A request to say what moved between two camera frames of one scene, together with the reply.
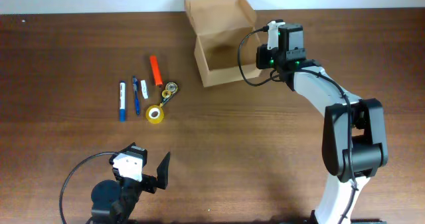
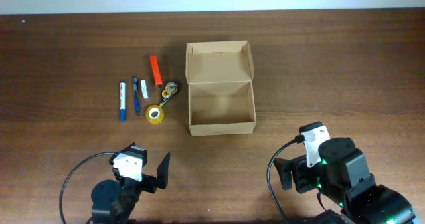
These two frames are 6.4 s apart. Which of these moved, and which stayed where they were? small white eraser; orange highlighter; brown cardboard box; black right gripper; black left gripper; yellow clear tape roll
Moved: brown cardboard box; black right gripper
Stayed: yellow clear tape roll; black left gripper; orange highlighter; small white eraser
